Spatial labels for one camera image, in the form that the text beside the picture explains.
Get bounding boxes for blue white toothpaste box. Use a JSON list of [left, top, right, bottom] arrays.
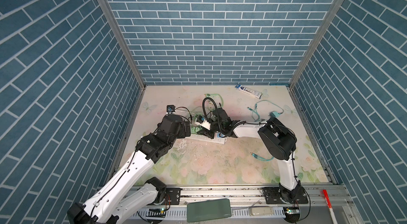
[[235, 84, 262, 99]]

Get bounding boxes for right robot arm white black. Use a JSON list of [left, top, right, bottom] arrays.
[[194, 107, 300, 192]]

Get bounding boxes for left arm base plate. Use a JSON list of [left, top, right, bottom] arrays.
[[158, 188, 181, 206]]

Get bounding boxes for red white pen right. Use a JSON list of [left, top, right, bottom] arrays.
[[322, 190, 338, 224]]

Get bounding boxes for green rectangular pad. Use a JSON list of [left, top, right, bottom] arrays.
[[187, 198, 232, 223]]

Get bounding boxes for teal charger with cable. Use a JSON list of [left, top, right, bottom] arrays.
[[247, 100, 284, 122]]

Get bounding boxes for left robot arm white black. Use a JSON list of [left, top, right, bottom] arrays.
[[67, 114, 191, 224]]

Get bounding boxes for white power strip coloured sockets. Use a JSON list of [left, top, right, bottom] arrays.
[[188, 132, 226, 145]]

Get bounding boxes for light green coiled cable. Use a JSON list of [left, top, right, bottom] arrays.
[[190, 93, 225, 120]]

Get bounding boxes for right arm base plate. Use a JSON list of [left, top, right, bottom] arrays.
[[262, 184, 309, 205]]

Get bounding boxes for teal loose cable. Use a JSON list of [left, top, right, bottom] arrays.
[[250, 152, 275, 162]]

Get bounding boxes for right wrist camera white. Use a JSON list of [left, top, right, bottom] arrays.
[[195, 115, 211, 130]]

